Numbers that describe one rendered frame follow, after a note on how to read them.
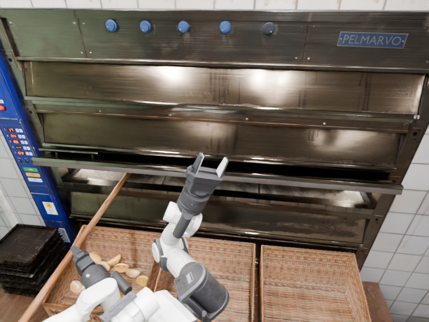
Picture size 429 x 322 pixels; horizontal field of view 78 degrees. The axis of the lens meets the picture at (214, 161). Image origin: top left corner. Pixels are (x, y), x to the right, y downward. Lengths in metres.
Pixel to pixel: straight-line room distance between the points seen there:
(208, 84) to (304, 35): 0.43
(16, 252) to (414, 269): 2.35
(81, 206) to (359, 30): 1.76
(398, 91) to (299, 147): 0.45
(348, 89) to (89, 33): 1.14
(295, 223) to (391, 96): 0.82
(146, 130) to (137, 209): 0.56
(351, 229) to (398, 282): 0.57
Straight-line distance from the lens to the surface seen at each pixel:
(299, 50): 1.22
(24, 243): 2.01
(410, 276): 2.17
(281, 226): 1.66
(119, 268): 1.98
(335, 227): 1.72
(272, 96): 1.23
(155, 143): 1.41
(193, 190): 0.81
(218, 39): 1.21
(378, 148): 1.46
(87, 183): 1.80
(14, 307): 2.16
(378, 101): 1.34
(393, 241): 1.89
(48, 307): 1.90
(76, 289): 1.99
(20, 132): 1.78
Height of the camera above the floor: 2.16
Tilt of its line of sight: 32 degrees down
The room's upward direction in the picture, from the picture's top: straight up
